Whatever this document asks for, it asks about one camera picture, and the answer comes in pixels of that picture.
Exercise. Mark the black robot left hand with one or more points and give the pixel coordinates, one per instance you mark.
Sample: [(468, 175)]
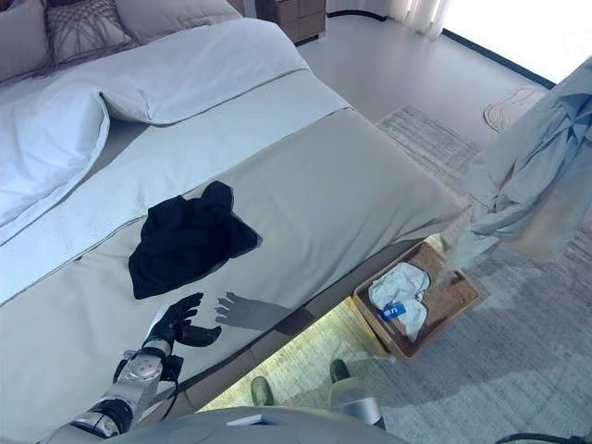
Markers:
[(173, 319)]

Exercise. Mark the black garment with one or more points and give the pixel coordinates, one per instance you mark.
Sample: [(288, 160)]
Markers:
[(185, 240)]

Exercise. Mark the white garment with blue label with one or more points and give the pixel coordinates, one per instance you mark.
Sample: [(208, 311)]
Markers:
[(402, 287)]

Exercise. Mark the beige garment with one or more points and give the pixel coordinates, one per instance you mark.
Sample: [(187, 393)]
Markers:
[(541, 162)]

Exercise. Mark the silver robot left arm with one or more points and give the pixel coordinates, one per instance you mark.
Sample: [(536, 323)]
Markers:
[(139, 370)]

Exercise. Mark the bed with beige cover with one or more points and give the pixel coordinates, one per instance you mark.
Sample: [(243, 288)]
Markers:
[(324, 185)]

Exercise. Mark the brown wicker basket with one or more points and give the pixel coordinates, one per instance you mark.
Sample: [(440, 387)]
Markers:
[(458, 296)]

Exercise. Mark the silver robot right leg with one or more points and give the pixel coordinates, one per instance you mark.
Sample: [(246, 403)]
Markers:
[(351, 398)]

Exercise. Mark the white duvet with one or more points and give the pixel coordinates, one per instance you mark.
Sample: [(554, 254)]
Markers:
[(55, 139)]

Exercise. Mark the plain grey pillow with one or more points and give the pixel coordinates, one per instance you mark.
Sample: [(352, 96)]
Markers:
[(176, 16), (20, 41)]

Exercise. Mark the patterned beige cushion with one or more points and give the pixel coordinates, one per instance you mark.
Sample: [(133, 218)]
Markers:
[(83, 28)]

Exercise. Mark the brown wooden nightstand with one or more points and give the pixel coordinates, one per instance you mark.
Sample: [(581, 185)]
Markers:
[(291, 18)]

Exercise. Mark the white curtain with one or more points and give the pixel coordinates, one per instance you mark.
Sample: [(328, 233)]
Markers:
[(398, 14)]

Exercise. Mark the dark curved floor rail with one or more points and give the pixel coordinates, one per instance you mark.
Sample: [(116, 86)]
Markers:
[(356, 17)]

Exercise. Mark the dark window frame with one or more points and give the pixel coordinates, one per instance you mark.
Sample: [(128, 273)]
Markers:
[(499, 57)]

